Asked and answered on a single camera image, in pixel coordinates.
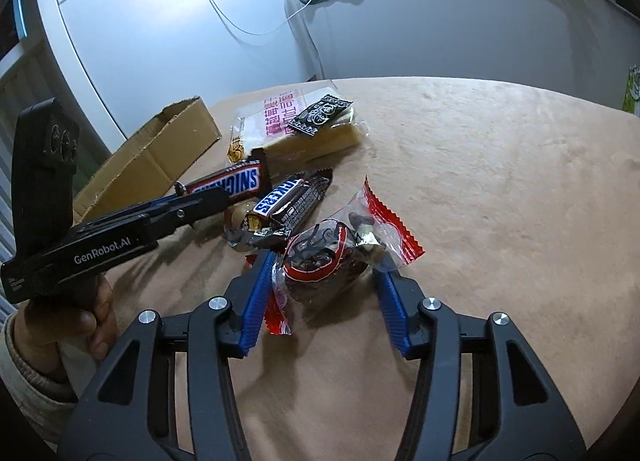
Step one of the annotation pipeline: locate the white cabinet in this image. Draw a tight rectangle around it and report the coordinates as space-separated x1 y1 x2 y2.
32 0 321 154

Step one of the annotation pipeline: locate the gold candy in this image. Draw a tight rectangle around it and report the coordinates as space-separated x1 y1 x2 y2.
223 202 256 233

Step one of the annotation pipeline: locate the large brown chocolate bar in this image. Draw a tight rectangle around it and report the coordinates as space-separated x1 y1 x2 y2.
172 148 272 202

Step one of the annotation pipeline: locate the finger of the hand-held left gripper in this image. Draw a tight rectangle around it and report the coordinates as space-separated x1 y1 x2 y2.
146 187 232 242
74 192 197 235

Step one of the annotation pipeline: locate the clear pink-print bread packet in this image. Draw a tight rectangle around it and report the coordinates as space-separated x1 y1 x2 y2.
229 86 369 178

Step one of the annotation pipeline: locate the small black patterned packet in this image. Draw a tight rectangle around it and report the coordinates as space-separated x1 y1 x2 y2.
287 96 354 138

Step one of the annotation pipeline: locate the green printed bag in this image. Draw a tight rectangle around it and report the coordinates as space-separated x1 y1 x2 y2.
621 66 640 116

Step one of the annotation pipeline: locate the brown cardboard box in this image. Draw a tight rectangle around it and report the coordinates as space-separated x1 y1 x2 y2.
72 96 223 224

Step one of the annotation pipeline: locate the red-edged clear snack packet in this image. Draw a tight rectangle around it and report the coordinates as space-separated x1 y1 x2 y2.
262 176 427 337

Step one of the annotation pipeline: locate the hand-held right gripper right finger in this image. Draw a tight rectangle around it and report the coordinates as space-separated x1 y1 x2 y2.
372 266 586 461

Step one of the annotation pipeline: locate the person's left hand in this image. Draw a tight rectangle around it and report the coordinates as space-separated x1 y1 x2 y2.
15 273 119 369

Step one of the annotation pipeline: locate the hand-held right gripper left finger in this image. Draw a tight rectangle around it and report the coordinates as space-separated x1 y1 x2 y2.
57 250 277 461

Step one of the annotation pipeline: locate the person's left forearm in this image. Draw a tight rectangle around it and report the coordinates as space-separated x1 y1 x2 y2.
0 311 81 409

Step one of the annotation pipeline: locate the small dark chocolate bar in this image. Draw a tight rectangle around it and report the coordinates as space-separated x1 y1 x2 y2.
224 168 334 253

